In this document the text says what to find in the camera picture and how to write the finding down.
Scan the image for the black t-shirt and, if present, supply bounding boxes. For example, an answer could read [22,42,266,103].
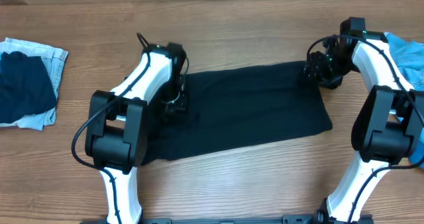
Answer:
[142,61,333,164]

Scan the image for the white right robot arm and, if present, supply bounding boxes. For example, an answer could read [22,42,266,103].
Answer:
[287,30,423,223]

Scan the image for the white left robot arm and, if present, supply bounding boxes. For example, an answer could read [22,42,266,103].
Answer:
[85,43,188,223]

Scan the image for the blue denim jeans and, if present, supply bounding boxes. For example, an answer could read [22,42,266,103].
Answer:
[384,32,424,169]

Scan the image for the folded light denim garment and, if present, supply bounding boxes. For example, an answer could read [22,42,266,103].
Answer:
[1,38,68,131]

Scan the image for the folded navy garment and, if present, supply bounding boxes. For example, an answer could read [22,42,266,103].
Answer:
[1,51,57,123]

